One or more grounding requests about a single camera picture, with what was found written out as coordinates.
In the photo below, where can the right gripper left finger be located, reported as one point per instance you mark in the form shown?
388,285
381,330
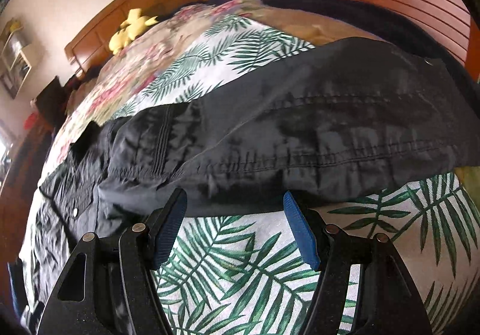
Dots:
106,286

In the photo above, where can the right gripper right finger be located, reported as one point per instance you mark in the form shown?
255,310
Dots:
364,285

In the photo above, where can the black jacket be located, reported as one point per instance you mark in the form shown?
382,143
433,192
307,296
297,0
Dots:
69,205

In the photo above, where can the folded blue garment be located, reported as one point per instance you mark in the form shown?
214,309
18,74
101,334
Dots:
17,288

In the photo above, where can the palm leaf bedspread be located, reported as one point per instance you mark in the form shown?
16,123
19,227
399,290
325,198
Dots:
279,134

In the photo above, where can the long wooden desk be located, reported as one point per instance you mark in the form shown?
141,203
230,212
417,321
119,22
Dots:
17,192

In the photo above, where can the wooden chair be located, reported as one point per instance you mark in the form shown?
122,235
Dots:
51,103

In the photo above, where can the floral quilt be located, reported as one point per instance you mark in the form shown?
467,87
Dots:
150,57

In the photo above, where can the yellow plush toy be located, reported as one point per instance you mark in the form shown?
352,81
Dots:
133,27

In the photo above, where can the wooden headboard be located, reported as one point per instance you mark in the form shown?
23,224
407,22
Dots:
90,46

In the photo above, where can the white wall shelf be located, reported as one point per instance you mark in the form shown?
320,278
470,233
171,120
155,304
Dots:
18,57

